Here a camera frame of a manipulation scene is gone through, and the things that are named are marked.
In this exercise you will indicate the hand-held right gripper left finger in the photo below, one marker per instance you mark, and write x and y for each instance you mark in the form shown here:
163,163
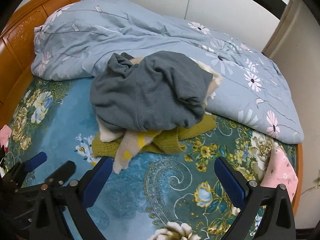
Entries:
98,180

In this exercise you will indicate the grey sweatpants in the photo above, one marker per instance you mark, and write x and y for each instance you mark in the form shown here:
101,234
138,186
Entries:
150,92

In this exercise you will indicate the pink dotted cloth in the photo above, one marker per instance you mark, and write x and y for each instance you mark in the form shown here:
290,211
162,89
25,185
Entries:
281,170

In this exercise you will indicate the blue-grey floral duvet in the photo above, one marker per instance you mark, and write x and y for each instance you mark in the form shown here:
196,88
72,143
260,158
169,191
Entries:
125,37

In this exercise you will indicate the teal floral bed blanket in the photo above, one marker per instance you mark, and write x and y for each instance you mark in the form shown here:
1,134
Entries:
160,187

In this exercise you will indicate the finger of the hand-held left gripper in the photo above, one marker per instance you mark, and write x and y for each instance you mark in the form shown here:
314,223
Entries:
36,160
63,171

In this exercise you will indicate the olive green knitted sweater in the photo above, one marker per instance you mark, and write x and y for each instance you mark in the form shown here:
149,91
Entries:
170,140

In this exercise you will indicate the white wardrobe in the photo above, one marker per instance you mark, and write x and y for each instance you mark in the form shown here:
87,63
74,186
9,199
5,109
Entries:
200,5

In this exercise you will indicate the beige door frame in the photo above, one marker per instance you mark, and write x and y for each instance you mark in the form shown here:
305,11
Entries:
277,30

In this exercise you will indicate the pink knitted cloth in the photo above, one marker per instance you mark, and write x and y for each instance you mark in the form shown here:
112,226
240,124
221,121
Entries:
5,133

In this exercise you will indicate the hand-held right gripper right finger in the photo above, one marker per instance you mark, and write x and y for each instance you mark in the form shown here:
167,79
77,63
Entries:
230,183

